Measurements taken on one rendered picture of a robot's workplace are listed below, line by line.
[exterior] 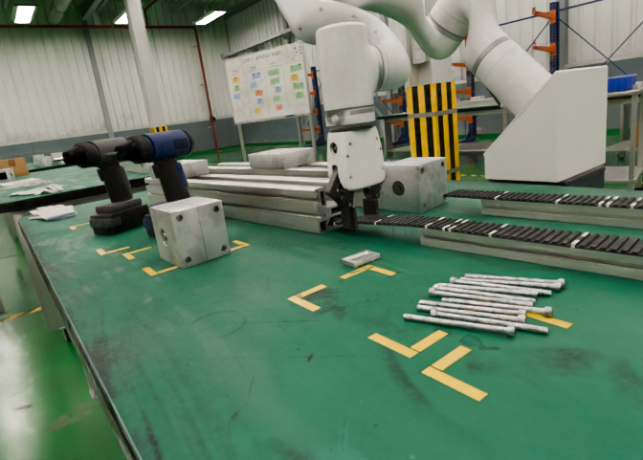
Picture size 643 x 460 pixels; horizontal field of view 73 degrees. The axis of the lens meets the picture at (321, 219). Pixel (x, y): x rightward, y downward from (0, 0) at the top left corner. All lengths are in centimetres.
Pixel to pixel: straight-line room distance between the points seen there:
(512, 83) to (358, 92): 56
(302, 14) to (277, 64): 590
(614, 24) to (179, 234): 832
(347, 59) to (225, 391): 52
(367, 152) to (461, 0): 64
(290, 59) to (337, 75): 588
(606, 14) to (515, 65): 754
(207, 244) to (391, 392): 47
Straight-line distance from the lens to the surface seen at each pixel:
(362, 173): 74
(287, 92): 664
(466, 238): 65
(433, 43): 132
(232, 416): 38
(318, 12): 84
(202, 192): 115
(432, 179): 91
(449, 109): 423
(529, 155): 112
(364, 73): 73
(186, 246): 74
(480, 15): 128
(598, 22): 880
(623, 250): 57
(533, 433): 35
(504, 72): 121
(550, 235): 61
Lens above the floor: 100
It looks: 14 degrees down
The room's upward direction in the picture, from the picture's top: 7 degrees counter-clockwise
